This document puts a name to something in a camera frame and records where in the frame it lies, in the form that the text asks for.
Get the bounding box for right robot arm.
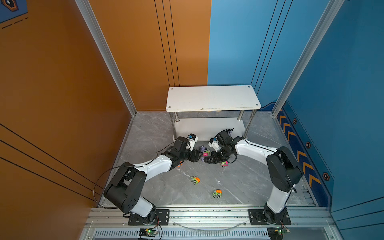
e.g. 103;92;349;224
203;130;304;225

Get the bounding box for green orange toy truck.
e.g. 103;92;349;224
213;190;223;199

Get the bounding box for circuit board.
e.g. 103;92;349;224
267;228;291;240
138;228;160;240

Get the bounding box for right circuit board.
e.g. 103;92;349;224
267;228;291;240

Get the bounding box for left aluminium corner post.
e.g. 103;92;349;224
75;0;137;117

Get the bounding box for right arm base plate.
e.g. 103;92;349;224
248;208;292;226

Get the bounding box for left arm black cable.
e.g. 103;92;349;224
92;142;178;210

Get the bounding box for black purple Kuromi figure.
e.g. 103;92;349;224
226;129;234;135

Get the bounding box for white two-tier shelf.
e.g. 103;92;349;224
166;85;261;142

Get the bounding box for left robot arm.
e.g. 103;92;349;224
104;134;200;218

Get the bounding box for aluminium corner post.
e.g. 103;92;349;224
75;0;137;117
272;0;345;118

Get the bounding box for orange green toy car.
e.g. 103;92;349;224
191;176;201;185

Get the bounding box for left circuit board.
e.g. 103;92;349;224
138;228;160;240

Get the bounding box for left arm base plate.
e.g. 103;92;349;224
128;209;170;226

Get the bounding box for right aluminium corner post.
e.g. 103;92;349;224
272;0;345;118

